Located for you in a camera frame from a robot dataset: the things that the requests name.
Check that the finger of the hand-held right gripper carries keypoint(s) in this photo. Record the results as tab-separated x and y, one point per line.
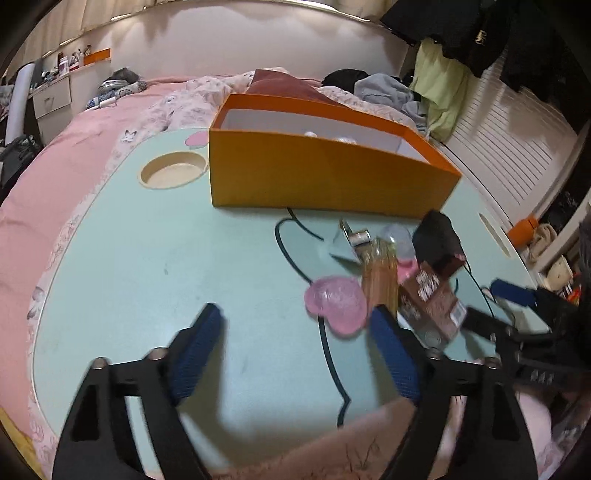
482	322
510	290

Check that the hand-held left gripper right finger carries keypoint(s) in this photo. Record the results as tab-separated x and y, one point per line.
397	360

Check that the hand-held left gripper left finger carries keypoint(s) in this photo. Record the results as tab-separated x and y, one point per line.
194	355

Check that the brown printed packet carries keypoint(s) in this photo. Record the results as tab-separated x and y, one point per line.
429	295

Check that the amber glass bottle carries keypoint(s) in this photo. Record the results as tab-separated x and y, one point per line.
381	277

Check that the pink heart-shaped case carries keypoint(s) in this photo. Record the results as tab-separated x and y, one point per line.
334	300

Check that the orange cardboard box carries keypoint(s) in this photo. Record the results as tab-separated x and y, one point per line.
323	180

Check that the cream plush toy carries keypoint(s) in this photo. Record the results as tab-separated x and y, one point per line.
542	240

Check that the orange bottle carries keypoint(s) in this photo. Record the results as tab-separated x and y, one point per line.
524	230

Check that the red snack packet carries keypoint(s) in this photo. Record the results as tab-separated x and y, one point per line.
572	293

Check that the black pouch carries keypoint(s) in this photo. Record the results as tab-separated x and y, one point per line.
436	240

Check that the small pink trinket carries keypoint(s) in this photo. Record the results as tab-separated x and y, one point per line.
408	267

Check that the clear plastic sphere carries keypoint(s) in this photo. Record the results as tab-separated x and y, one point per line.
397	235

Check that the white slatted panel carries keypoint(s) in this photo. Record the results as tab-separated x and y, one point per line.
517	147

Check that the yellow-green hanging cloth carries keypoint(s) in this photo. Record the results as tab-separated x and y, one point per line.
438	87

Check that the pink bed sheet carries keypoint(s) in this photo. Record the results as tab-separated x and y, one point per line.
60	175

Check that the grey clothing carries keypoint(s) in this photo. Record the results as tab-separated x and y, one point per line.
383	90

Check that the floral pink quilt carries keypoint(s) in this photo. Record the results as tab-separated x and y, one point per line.
194	101

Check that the black hanging clothes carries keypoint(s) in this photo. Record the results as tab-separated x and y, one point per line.
461	27

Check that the black clothing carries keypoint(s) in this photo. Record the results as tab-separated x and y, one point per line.
344	78

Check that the black bag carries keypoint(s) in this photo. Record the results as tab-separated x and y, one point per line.
16	152

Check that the pile of folded clothes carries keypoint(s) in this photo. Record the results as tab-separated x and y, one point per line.
115	81

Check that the white drawer cabinet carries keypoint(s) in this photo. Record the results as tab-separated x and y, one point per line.
53	97

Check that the white rolled tube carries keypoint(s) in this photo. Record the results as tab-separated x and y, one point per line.
21	104

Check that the orange box on shelf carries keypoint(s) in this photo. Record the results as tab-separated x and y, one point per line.
97	55

